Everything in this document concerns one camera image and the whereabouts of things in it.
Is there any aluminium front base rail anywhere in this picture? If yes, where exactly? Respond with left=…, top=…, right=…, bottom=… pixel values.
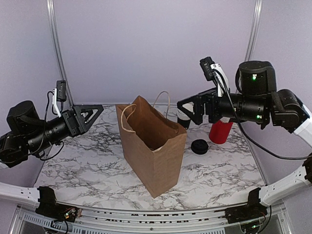
left=8, top=204, right=293, bottom=234

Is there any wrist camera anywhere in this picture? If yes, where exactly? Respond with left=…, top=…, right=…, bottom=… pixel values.
left=47, top=80, right=67, bottom=117
left=199, top=57, right=231, bottom=97

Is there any right aluminium frame post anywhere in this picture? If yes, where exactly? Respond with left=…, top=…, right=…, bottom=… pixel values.
left=244, top=0, right=263, bottom=61

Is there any brown paper bag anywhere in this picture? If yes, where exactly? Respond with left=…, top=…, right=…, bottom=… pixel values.
left=116, top=96, right=187, bottom=198

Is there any stack of black paper cups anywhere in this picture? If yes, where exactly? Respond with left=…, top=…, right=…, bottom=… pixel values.
left=177, top=109, right=191, bottom=129

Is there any aluminium frame post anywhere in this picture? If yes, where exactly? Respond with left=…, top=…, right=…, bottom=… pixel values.
left=46, top=0, right=74, bottom=105
left=244, top=0, right=263, bottom=61

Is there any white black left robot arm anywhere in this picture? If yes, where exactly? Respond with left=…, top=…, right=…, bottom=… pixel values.
left=0, top=100, right=103, bottom=222

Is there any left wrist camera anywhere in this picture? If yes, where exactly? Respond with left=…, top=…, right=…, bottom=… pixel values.
left=47, top=80, right=67, bottom=117

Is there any left aluminium frame post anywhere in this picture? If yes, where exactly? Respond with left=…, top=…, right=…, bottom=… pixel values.
left=46, top=0, right=74, bottom=105

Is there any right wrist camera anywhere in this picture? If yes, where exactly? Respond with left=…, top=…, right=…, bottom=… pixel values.
left=199, top=57, right=231, bottom=97

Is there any red ribbed plastic cup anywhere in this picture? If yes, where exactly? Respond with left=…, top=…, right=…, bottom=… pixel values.
left=209, top=117, right=233, bottom=144

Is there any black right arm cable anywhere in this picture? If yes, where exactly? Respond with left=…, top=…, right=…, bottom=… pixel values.
left=212, top=70, right=312, bottom=160

